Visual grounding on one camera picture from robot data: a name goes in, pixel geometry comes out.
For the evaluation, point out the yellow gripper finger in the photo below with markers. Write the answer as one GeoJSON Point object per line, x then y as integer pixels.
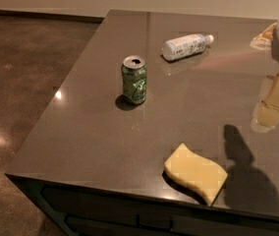
{"type": "Point", "coordinates": [263, 40]}
{"type": "Point", "coordinates": [267, 111]}

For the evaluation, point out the green soda can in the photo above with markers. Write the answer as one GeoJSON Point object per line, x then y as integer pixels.
{"type": "Point", "coordinates": [134, 76]}

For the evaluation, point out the blue plastic bottle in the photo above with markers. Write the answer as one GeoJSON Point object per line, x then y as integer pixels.
{"type": "Point", "coordinates": [184, 46]}

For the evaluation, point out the yellow sponge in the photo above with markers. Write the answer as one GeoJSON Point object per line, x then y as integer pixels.
{"type": "Point", "coordinates": [196, 173]}

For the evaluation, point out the dark cabinet under table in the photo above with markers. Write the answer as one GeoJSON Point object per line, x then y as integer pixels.
{"type": "Point", "coordinates": [83, 211]}

